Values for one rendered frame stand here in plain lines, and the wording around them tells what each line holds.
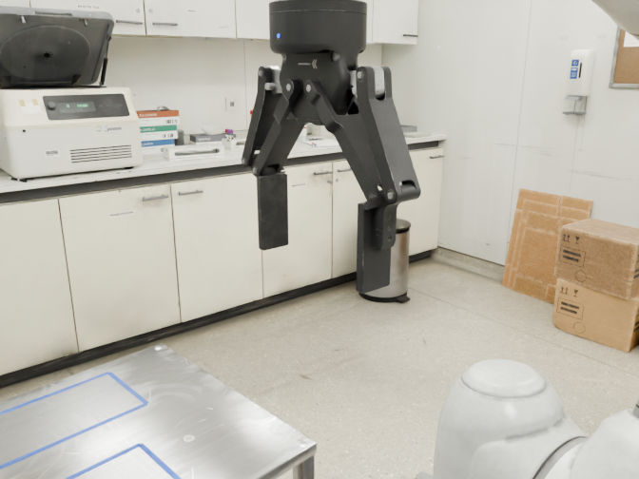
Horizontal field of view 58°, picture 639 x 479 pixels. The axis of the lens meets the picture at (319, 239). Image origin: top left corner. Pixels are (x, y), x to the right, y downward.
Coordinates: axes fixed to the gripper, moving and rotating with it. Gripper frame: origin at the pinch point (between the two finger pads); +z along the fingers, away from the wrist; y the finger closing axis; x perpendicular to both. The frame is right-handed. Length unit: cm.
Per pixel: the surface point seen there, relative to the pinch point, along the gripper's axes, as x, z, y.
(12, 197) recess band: -18, 37, 223
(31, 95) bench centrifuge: -31, -4, 226
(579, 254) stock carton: -246, 77, 94
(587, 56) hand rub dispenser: -280, -20, 120
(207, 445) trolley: -2.8, 38.0, 29.4
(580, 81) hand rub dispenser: -279, -7, 122
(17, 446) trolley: 19, 38, 47
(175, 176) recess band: -90, 37, 223
